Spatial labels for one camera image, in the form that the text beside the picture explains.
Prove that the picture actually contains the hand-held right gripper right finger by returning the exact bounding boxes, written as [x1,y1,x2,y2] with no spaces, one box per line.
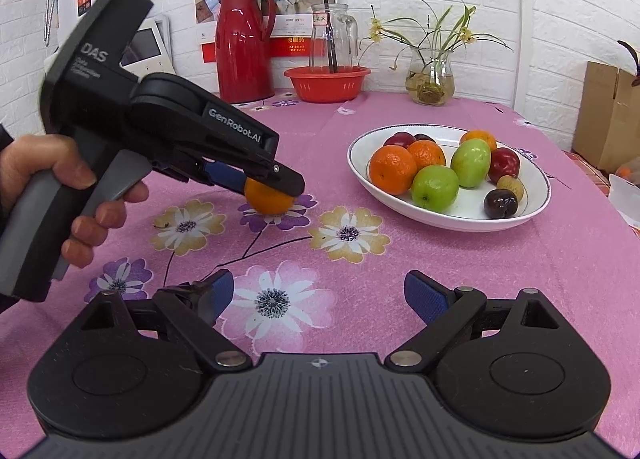
[385,270,563,371]

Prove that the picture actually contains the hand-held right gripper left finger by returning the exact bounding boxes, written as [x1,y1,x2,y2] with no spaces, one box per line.
[82,269,253,373]

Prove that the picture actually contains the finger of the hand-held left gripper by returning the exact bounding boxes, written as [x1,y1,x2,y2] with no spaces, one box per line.
[204,162,247,190]
[239,160,307,197]

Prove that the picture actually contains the orange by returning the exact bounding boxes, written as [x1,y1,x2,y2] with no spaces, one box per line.
[369,145,418,196]
[244,178,297,216]
[459,130,498,152]
[407,140,447,170]

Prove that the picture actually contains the white plate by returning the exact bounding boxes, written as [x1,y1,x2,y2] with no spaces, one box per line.
[347,124,552,232]

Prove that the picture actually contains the green apple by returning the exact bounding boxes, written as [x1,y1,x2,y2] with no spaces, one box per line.
[450,139,493,188]
[411,165,460,212]

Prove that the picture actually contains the red apple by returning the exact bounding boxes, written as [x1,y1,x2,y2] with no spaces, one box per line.
[383,132,417,150]
[487,147,521,184]

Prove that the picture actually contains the brown kiwi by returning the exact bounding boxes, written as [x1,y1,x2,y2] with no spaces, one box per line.
[496,175,525,203]

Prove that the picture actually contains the person's left hand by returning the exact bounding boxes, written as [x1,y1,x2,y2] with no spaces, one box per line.
[0,133,151,270]

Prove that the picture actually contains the pink floral tablecloth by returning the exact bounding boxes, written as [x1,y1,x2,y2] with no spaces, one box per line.
[0,89,640,459]

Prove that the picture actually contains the white appliance with screen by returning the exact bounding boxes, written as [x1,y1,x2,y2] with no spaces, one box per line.
[117,15,177,76]

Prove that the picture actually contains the red plastic basin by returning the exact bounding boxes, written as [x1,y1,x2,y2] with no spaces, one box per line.
[284,66,372,104]

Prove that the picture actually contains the red thermos jug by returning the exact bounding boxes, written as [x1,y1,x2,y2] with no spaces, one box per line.
[215,0,277,104]

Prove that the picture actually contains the glass pitcher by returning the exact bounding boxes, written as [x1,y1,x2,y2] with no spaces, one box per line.
[308,3,359,72]

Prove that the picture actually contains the black stirring stick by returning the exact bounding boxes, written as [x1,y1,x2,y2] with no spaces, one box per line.
[322,0,339,74]

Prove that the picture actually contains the yellow-flowered plant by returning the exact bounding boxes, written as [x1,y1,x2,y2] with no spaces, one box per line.
[357,0,514,72]

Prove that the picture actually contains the glass vase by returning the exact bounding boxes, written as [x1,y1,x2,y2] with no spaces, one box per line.
[405,46,456,106]

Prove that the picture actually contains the red plaid cloth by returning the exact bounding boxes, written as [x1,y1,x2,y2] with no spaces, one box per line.
[562,149,613,190]

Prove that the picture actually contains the white plastic pouch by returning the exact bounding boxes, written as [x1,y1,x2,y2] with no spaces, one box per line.
[607,174,640,231]

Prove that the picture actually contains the cardboard box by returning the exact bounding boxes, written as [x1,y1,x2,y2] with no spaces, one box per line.
[572,61,640,174]

